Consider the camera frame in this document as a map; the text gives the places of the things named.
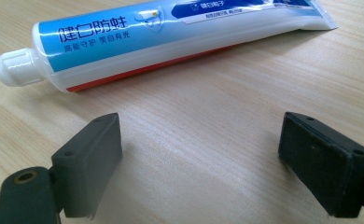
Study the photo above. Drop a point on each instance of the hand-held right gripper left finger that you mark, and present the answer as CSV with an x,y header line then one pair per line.
x,y
86,165

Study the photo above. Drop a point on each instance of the blue and white toothpaste tube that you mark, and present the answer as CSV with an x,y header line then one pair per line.
x,y
114,46

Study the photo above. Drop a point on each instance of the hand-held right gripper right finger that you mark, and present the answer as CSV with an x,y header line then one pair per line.
x,y
323,168

